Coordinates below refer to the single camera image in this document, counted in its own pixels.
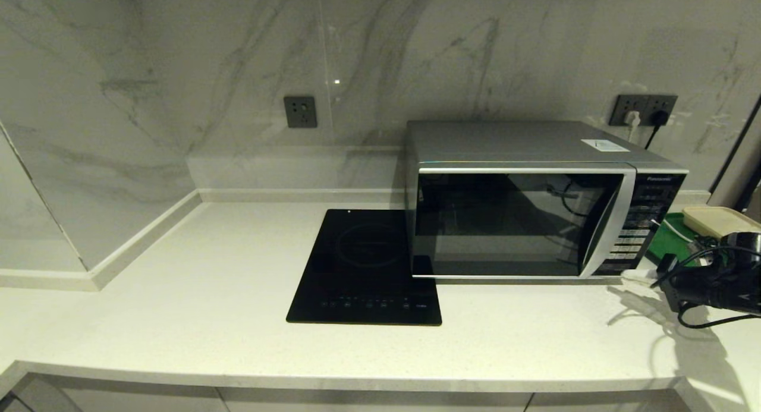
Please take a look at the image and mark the black power cord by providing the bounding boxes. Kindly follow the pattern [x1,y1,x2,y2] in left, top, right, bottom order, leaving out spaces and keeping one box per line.
[644,109,669,150]

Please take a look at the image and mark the white paper sheet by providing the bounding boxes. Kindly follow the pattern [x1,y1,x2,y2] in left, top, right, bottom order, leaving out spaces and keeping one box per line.
[581,139,630,153]

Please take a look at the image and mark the silver microwave oven body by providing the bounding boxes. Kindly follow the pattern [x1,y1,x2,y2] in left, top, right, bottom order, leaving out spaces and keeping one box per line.
[405,121,689,280]

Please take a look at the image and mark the green plastic tray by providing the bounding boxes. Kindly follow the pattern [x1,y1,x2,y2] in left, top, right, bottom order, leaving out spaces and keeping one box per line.
[646,213,723,265]

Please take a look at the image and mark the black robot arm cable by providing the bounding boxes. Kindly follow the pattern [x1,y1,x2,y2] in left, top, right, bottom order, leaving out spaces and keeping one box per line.
[650,246,761,331]

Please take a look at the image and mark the grey single wall outlet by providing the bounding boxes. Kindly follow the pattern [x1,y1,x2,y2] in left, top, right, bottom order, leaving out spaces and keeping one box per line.
[284,96,317,129]

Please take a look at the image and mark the black induction cooktop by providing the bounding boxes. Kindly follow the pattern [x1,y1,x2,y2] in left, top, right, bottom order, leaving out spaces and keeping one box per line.
[287,209,443,326]

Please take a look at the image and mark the black glass microwave door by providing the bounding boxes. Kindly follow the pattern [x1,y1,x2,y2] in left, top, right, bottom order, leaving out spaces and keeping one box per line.
[411,167,638,280]

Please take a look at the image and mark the grey double wall outlet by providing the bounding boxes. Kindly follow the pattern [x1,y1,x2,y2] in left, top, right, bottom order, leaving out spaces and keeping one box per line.
[608,95,678,127]

